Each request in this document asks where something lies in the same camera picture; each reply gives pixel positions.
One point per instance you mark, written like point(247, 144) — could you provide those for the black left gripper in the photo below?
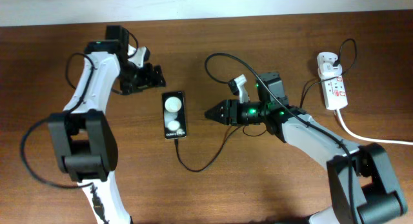
point(148, 81)

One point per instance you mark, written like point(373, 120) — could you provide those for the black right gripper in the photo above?
point(228, 104)

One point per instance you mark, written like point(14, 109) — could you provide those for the black smartphone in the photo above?
point(174, 115)

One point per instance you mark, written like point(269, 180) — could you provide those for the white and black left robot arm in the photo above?
point(84, 145)

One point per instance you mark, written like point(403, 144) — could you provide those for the white charger plug adapter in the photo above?
point(328, 70)

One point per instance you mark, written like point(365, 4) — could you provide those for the white power strip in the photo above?
point(334, 93)

